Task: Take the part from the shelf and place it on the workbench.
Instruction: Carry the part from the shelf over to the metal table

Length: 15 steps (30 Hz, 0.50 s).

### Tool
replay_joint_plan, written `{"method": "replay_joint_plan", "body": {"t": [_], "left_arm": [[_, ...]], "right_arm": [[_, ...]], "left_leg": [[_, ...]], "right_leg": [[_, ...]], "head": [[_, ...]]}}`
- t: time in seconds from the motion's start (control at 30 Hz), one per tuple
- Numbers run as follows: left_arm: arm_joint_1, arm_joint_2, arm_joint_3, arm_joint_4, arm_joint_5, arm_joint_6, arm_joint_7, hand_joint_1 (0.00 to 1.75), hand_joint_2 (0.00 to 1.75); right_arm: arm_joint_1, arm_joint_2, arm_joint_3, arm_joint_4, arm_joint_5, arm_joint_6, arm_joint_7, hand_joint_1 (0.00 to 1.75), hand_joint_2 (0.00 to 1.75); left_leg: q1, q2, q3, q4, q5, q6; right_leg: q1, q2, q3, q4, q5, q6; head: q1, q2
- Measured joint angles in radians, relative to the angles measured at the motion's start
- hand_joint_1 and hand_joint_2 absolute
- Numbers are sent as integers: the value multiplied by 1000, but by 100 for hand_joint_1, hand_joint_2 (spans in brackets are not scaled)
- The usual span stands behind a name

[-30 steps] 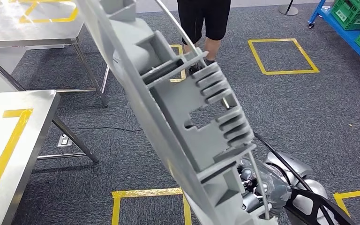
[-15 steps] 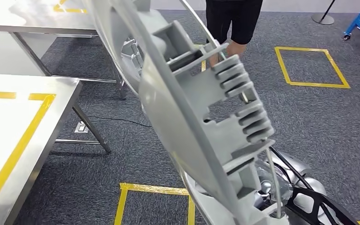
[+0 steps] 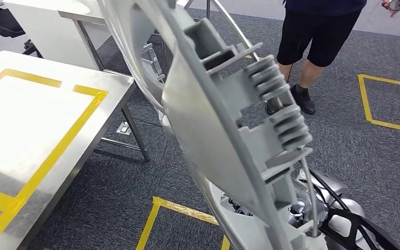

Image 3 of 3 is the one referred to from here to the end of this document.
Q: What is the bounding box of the yellow workbench tape outline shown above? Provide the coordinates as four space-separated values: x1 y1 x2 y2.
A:
0 68 109 250

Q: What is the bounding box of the yellow floor tape square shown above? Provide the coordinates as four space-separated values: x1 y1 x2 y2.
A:
357 73 400 136
135 196 232 250

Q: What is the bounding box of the person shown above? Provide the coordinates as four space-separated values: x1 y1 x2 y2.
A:
264 0 400 116

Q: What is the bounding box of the steel side table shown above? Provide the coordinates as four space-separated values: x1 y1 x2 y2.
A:
57 0 215 73

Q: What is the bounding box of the steel workbench table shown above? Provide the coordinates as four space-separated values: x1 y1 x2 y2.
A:
0 50 152 250

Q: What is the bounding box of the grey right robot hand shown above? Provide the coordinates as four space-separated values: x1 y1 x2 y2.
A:
287 187 328 228

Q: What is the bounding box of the silver plastic wheel hubcap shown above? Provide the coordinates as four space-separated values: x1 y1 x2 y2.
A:
95 0 329 250

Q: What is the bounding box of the person's hand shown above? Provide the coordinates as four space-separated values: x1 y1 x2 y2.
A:
380 0 400 18

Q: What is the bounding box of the black office chair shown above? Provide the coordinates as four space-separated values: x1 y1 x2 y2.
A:
0 0 43 59

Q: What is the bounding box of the silver floor outlet plate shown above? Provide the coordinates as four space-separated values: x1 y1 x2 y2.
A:
116 120 132 136

